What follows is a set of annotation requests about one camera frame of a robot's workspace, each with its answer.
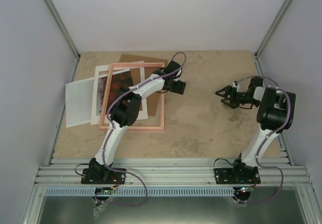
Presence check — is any white mat board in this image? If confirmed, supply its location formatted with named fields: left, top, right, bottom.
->
left=90, top=64, right=148, bottom=125

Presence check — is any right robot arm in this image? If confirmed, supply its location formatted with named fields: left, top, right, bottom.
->
left=213, top=77, right=296, bottom=185

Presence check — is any blue grey cable duct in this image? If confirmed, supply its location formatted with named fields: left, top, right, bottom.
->
left=44, top=187, right=234, bottom=197

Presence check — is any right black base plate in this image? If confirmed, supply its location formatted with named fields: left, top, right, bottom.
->
left=214, top=167, right=261, bottom=184

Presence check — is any brown backing board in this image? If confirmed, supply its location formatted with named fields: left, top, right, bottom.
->
left=119, top=53, right=169, bottom=116

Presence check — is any red black photo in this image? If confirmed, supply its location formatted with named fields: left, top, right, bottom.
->
left=96, top=70, right=133, bottom=116

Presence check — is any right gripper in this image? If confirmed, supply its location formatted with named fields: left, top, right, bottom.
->
left=216, top=86, right=259, bottom=109

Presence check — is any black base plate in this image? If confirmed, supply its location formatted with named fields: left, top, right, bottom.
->
left=214, top=167, right=261, bottom=184
left=80, top=168, right=126, bottom=185

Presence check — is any pink picture frame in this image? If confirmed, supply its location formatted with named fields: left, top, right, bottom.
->
left=99, top=62, right=166, bottom=131

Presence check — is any right corner aluminium post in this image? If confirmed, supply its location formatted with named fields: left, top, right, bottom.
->
left=254, top=0, right=294, bottom=59

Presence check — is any aluminium rail base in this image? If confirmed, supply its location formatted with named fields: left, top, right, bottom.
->
left=23, top=150, right=321, bottom=223

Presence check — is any clear acrylic sheet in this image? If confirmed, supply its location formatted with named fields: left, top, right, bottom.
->
left=98, top=61, right=166, bottom=131

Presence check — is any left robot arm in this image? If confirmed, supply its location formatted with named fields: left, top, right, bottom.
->
left=81, top=60, right=186, bottom=184

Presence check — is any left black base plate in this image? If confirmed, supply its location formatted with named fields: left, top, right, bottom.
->
left=80, top=168, right=126, bottom=185

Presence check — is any white paper sheet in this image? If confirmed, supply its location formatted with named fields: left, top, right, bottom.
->
left=65, top=78, right=94, bottom=128

